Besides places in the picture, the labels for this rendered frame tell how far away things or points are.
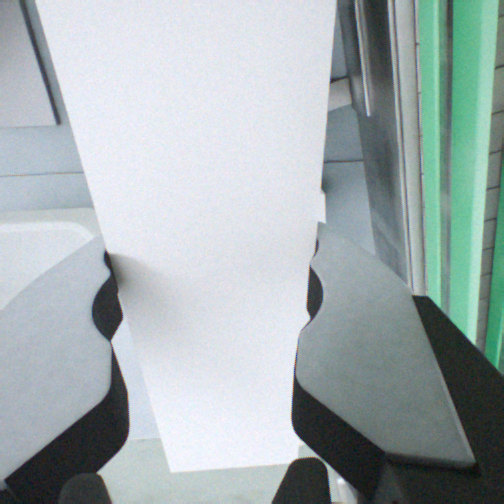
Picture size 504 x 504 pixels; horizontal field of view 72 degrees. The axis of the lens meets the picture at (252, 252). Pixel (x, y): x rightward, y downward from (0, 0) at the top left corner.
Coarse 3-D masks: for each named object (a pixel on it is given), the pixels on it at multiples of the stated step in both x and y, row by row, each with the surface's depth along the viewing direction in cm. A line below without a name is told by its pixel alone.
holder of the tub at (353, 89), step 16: (352, 0) 33; (352, 16) 34; (352, 32) 35; (352, 48) 36; (352, 64) 38; (352, 80) 39; (336, 96) 41; (352, 96) 41; (368, 96) 37; (368, 112) 38
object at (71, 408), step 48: (96, 240) 11; (48, 288) 9; (96, 288) 9; (0, 336) 7; (48, 336) 7; (96, 336) 7; (0, 384) 6; (48, 384) 6; (96, 384) 6; (0, 432) 5; (48, 432) 5; (96, 432) 6; (0, 480) 5; (48, 480) 5
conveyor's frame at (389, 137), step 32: (384, 0) 27; (384, 32) 29; (384, 64) 31; (384, 96) 33; (416, 96) 30; (384, 128) 35; (416, 128) 32; (384, 160) 38; (416, 160) 33; (384, 192) 41; (416, 192) 35; (384, 224) 44; (416, 224) 37; (384, 256) 49; (416, 256) 39; (416, 288) 42
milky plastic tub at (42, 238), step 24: (0, 216) 45; (24, 216) 45; (48, 216) 44; (72, 216) 44; (96, 216) 46; (0, 240) 49; (24, 240) 49; (48, 240) 49; (72, 240) 50; (0, 264) 51; (24, 264) 51; (48, 264) 52; (0, 288) 53
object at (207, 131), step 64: (64, 0) 7; (128, 0) 7; (192, 0) 7; (256, 0) 7; (320, 0) 7; (64, 64) 8; (128, 64) 8; (192, 64) 8; (256, 64) 8; (320, 64) 8; (128, 128) 8; (192, 128) 8; (256, 128) 9; (320, 128) 9; (128, 192) 9; (192, 192) 9; (256, 192) 9; (128, 256) 10; (192, 256) 10; (256, 256) 10; (128, 320) 11; (192, 320) 12; (256, 320) 12; (192, 384) 13; (256, 384) 14; (192, 448) 16; (256, 448) 16
